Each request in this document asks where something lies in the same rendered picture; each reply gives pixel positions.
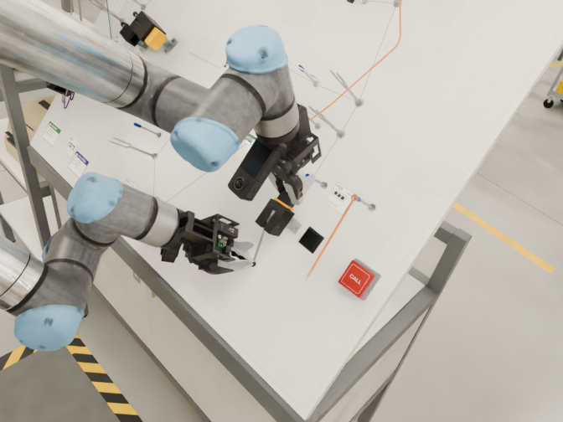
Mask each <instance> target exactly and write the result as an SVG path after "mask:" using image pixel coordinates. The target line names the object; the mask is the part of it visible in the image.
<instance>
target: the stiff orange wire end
mask: <svg viewBox="0 0 563 422"><path fill-rule="evenodd" d="M353 196H356V199H353ZM351 200H352V201H351V202H350V204H349V206H348V207H347V209H346V210H345V212H344V214H343V216H342V218H341V219H340V220H339V222H338V224H337V226H336V228H335V229H334V231H333V232H332V234H331V236H330V237H329V239H328V242H327V243H326V244H325V246H324V247H323V250H322V251H321V253H320V255H319V256H318V258H317V259H316V261H315V263H314V265H313V266H312V269H311V270H310V271H309V272H308V273H307V278H308V277H309V276H310V275H311V274H312V271H313V269H314V267H315V265H316V264H317V262H318V261H319V259H320V257H321V256H322V254H323V252H324V251H325V249H326V248H327V246H328V243H329V242H330V240H331V238H332V237H333V235H334V234H335V232H336V230H337V229H338V227H339V225H340V224H341V222H342V220H343V218H344V216H345V215H346V213H347V212H348V211H349V208H350V207H351V205H352V203H353V202H354V201H357V200H358V195H357V194H353V195H352V196H351ZM307 278H306V280H307ZM306 280H305V281H306Z"/></svg>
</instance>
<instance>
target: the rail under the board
mask: <svg viewBox="0 0 563 422"><path fill-rule="evenodd" d="M27 148H28V155H29V159H30V162H31V164H32V165H33V166H34V167H35V168H36V169H37V170H38V171H39V173H40V174H41V175H42V176H43V177H44V178H45V179H46V180H47V181H48V182H49V183H50V184H51V185H52V186H53V187H54V188H55V189H56V191H57V192H58V193H59V194H60V195H61V196H62V197H63V198H64V199H65V200H66V201H68V198H69V195H70V192H71V190H72V189H73V187H72V186H71V185H70V184H69V183H68V182H67V181H66V180H65V179H64V178H63V177H62V176H61V175H60V174H59V173H58V172H57V171H56V170H55V169H54V168H53V167H52V166H51V165H50V164H49V163H48V162H47V161H46V160H45V159H44V158H43V157H42V156H41V155H40V154H39V153H38V152H37V151H36V150H35V149H34V148H33V147H32V146H28V147H27ZM110 247H111V248H112V249H113V250H114V251H115V252H116V253H117V254H118V255H119V256H120V257H121V258H122V259H123V261H124V262H125V263H126V264H127V265H128V266H129V267H130V268H131V269H132V270H133V271H134V272H135V273H136V274H137V275H138V276H139V278H140V279H141V280H142V281H143V282H144V283H145V284H146V285H147V286H148V287H149V288H150V289H151V290H152V291H153V292H154V293H155V294H156V296H157V297H158V298H159V299H160V300H161V301H162V302H163V303H164V304H165V305H166V306H167V307H168V308H169V309H170V310H171V311H172V312H173V314H174V315H175V316H176V317H177V318H178V319H179V320H180V321H181V322H182V323H183V324H184V325H185V326H186V327H187V328H188V329H189V330H190V331H191V332H192V333H193V334H194V335H195V336H196V337H197V338H198V339H199V340H200V341H201V342H202V343H203V344H204V345H205V346H206V348H207V349H208V350H209V351H210V352H211V353H212V354H213V355H214V356H215V357H216V358H217V359H218V360H219V361H220V362H221V363H222V364H223V366H224V367H225V368H226V369H227V370H228V371H229V372H230V373H231V374H232V375H233V376H234V377H235V378H236V379H237V380H238V381H239V382H240V384H241V385H242V386H243V387H244V388H245V389H246V390H247V391H248V392H249V393H250V394H251V395H252V396H253V397H254V398H255V399H256V401H257V402H258V403H259V404H260V405H261V406H262V407H263V408H264V409H265V410H266V411H267V412H268V413H269V414H270V415H271V416H272V417H273V419H274V420H275V421H276V422H313V421H314V418H315V416H316V413H317V412H318V406H317V408H316V409H315V410H314V411H313V413H312V415H311V416H310V418H309V419H307V420H304V419H303V418H302V417H301V416H300V415H299V414H298V413H297V412H296V411H295V410H294V409H293V408H292V407H291V406H290V405H289V404H288V403H287V402H286V401H285V400H284V399H283V398H282V397H281V396H280V395H279V394H278V393H277V392H276V391H275V390H274V389H273V388H272V387H271V386H270V385H269V384H268V383H267V382H266V381H265V380H264V379H263V378H262V377H261V376H260V375H259V374H258V373H257V372H256V371H255V370H254V369H253V368H252V367H251V366H250V365H249V364H248V363H247V362H246V361H245V360H244V359H243V358H242V357H241V356H240V355H239V354H238V353H237V352H236V350H234V348H233V347H232V346H231V345H229V343H227V341H226V340H224V338H222V336H221V335H220V334H219V333H217V331H215V329H213V328H212V326H210V324H208V323H207V322H206V321H205V319H203V318H202V317H201V316H200V314H198V313H197V312H196V311H195V310H194V309H193V308H192V307H191V306H190V305H189V304H188V303H187V302H186V301H185V300H184V299H183V298H182V297H181V296H180V295H179V294H178V293H177V292H176V291H175V290H174V289H173V288H172V287H171V286H170V285H169V284H168V283H167V282H166V281H165V280H164V279H163V278H162V277H161V276H160V275H159V274H158V273H157V272H156V271H155V270H154V269H153V268H152V267H151V266H150V265H149V264H148V263H147V262H146V261H145V260H144V259H143V258H142V257H141V256H140V255H139V254H138V253H137V252H136V251H135V250H134V249H133V248H132V247H131V246H130V245H129V244H128V243H127V242H126V241H125V240H124V239H123V238H122V237H121V236H119V237H118V238H117V239H116V241H115V242H114V243H113V244H112V245H111V246H110Z"/></svg>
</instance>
